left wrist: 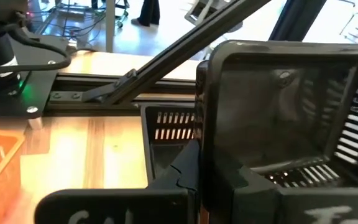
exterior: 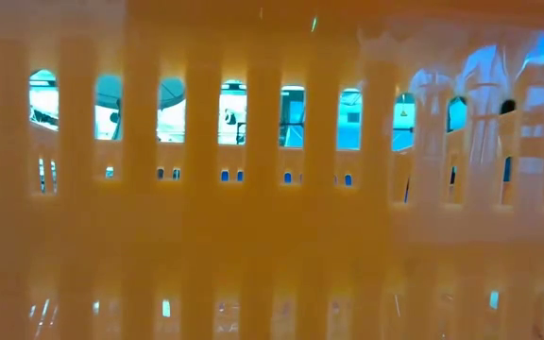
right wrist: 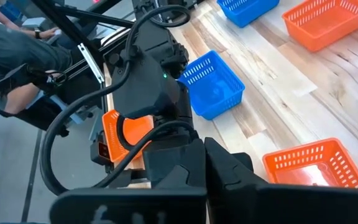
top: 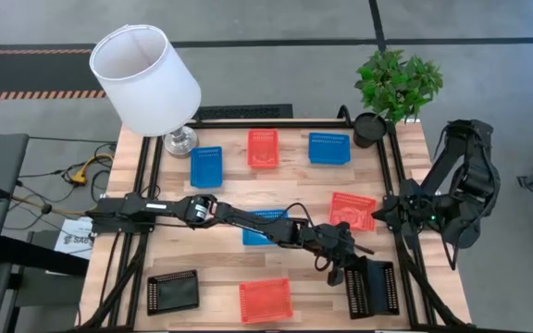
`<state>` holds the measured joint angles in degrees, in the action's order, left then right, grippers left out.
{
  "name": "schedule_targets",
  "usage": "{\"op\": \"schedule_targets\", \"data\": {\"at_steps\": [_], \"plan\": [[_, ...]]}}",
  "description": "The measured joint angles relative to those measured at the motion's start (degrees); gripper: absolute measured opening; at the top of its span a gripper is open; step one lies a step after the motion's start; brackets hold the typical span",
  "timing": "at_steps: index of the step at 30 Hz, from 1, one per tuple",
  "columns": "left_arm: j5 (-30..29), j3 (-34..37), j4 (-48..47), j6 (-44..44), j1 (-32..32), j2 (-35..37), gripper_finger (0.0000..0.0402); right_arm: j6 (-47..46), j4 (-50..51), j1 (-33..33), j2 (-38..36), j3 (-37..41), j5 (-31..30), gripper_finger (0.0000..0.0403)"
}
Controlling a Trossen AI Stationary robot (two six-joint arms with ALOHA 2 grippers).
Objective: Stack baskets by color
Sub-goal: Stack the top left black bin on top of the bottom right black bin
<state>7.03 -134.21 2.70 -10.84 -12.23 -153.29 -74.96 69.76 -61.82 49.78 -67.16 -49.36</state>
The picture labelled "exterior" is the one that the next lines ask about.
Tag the orange plastic slotted basket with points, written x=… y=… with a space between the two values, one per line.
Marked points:
x=272 y=236

